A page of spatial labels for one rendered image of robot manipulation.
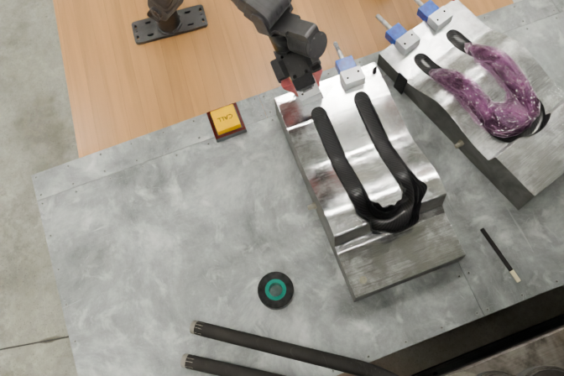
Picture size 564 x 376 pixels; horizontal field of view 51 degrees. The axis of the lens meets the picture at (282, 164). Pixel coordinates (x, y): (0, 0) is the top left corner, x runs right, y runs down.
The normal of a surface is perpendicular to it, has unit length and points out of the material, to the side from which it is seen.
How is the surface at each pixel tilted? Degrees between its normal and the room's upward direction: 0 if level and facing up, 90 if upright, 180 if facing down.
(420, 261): 0
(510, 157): 0
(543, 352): 0
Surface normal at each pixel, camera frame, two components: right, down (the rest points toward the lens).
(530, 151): -0.05, -0.35
